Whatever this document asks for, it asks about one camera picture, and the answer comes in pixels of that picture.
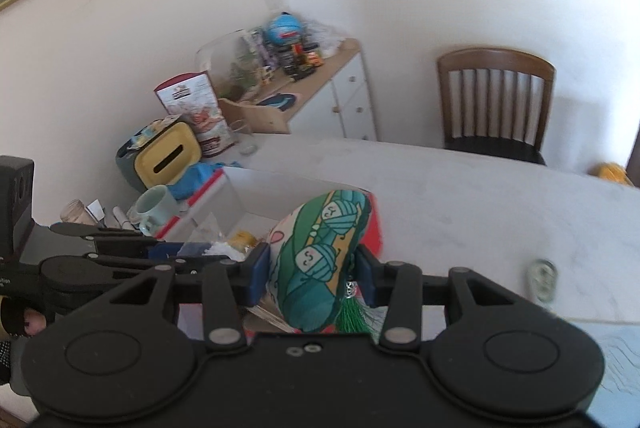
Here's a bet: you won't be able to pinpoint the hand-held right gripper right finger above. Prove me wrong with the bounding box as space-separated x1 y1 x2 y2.
356 244 512 352

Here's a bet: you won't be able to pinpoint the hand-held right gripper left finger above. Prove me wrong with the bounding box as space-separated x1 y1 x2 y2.
106 242 273 351

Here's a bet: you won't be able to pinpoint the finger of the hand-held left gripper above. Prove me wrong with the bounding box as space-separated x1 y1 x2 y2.
40 239 201 309
49 221 152 242

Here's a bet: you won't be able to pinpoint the green yarn print pillow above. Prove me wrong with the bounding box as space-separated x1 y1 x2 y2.
265 189 374 343

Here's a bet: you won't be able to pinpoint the white cardboard box red edges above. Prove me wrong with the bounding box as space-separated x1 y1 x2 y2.
150 165 387 335

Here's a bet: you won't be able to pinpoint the person's left hand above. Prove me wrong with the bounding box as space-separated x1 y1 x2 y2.
0 298 49 340

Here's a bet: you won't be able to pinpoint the white paper roll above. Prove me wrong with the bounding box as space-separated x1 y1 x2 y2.
112 206 134 231

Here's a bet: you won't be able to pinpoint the yellow small item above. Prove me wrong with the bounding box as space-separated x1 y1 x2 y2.
229 231 262 255

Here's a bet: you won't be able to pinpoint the pale green mug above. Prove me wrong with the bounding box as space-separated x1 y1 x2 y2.
134 184 182 235

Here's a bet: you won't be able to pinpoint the clear plastic bag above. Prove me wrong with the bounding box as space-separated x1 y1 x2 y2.
189 212 237 259

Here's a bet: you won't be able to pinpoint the yellow tissue box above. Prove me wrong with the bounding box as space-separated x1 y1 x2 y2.
115 117 204 192

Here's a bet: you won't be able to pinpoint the blue cloth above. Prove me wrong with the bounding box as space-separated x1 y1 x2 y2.
167 161 242 202

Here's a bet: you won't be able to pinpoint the clear drinking glass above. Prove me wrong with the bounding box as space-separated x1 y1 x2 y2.
228 119 259 157

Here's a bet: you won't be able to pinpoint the red white snack bag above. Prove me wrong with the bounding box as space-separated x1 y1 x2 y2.
153 70 237 157

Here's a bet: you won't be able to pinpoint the wooden tray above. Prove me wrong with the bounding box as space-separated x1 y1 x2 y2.
218 92 302 135

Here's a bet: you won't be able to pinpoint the white wooden sideboard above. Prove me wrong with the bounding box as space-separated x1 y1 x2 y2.
220 38 379 142

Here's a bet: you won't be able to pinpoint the blue dish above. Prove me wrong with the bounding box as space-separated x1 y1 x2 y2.
256 93 299 112

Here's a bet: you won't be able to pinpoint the clear plastic container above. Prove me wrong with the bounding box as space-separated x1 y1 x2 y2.
194 29 263 104

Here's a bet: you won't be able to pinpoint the brown wooden chair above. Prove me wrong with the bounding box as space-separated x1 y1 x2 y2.
436 46 557 167

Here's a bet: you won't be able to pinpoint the dark jars and toy cars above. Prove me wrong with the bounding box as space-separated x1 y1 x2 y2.
276 42 325 82

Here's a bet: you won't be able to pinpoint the blue globe ball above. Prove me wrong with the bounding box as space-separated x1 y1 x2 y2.
264 12 306 47

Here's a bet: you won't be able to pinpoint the blue printed table mat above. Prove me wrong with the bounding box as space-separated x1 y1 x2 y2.
547 318 640 411

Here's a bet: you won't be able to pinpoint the yellow fuzzy object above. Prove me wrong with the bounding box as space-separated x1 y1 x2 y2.
594 161 634 187

